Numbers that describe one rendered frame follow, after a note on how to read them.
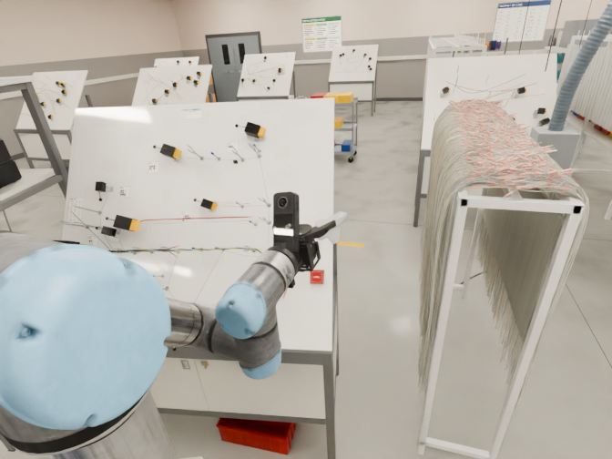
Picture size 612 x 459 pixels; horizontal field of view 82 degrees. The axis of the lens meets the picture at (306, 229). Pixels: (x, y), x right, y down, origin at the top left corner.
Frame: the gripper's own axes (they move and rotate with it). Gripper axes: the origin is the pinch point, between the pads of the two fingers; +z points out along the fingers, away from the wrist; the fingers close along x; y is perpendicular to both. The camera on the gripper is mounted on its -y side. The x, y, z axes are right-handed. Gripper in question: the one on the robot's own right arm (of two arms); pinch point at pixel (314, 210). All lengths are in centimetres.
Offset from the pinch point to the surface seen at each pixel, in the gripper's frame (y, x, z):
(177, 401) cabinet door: 100, -91, 7
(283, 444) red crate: 143, -53, 24
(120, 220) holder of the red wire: 13, -93, 20
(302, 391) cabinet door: 96, -32, 23
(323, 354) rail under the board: 70, -18, 22
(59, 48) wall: -157, -826, 568
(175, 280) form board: 40, -78, 20
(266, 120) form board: -11, -46, 68
